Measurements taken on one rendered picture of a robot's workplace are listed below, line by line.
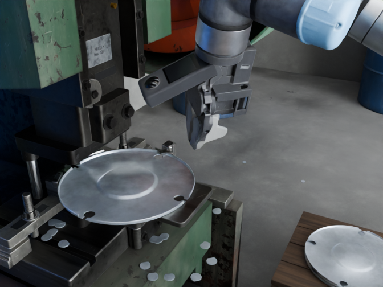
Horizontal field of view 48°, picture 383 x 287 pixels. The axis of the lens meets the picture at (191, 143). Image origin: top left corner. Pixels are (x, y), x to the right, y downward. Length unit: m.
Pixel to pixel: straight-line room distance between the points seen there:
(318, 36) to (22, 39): 0.41
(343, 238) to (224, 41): 1.03
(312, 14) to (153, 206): 0.50
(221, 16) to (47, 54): 0.27
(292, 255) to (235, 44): 0.94
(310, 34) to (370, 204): 1.90
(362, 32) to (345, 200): 1.78
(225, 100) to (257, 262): 1.31
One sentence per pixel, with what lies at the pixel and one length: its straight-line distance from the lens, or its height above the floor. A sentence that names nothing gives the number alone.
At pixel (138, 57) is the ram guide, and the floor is 1.04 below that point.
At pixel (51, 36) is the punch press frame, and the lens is 0.68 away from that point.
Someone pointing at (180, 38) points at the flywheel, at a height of 1.02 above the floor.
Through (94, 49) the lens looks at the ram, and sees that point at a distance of 0.83.
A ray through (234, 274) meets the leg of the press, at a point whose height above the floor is 0.39.
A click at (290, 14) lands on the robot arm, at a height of 1.19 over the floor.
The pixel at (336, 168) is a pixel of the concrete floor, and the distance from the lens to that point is 2.63.
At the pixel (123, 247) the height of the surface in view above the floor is 0.66.
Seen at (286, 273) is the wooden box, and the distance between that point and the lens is 1.36.
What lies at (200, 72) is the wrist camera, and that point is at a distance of 0.62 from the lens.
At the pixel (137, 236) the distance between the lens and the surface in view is 0.93.
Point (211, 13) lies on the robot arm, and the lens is 0.57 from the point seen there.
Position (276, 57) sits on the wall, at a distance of 4.24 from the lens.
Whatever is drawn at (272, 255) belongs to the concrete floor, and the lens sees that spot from 1.93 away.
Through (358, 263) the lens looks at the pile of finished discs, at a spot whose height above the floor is 0.38.
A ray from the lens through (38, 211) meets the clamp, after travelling 0.93.
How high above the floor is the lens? 1.28
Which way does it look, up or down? 28 degrees down
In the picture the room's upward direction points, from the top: straight up
